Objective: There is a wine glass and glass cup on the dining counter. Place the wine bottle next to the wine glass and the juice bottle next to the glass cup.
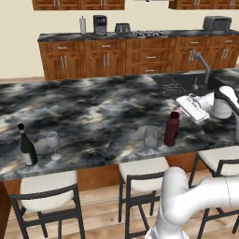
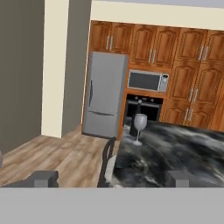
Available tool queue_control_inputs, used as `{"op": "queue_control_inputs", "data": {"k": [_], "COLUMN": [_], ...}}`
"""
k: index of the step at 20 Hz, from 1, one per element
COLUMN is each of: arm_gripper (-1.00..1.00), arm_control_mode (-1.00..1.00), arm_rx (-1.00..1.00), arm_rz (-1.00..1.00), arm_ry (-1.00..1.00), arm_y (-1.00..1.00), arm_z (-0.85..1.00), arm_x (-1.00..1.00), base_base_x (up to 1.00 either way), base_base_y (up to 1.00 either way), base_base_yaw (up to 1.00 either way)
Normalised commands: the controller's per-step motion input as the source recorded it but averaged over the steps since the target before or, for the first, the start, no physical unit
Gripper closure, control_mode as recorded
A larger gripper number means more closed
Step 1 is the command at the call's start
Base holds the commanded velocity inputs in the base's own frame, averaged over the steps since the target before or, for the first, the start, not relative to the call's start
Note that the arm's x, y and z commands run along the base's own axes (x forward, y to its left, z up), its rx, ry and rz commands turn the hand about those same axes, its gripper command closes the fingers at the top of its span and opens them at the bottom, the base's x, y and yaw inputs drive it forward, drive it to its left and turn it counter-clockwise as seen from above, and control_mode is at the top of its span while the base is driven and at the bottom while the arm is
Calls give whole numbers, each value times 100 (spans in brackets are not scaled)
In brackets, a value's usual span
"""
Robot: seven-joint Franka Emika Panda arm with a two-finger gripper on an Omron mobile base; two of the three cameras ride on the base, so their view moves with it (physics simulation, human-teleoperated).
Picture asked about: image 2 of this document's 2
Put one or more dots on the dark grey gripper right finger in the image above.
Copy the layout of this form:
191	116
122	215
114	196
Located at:
180	178

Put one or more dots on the grey steel fridge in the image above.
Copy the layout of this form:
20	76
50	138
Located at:
105	93

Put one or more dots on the dark chair with pale seat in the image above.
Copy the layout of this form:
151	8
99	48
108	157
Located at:
107	163

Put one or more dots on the brown wooden cupboard run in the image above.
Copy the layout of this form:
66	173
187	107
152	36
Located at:
186	73

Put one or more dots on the clear wine glass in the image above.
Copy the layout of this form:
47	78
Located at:
140	122

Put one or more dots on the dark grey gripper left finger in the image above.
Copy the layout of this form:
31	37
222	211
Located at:
43	178

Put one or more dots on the black built-in oven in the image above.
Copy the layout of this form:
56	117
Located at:
144	106

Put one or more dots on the silver microwave oven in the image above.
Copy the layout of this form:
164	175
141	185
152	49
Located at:
147	80

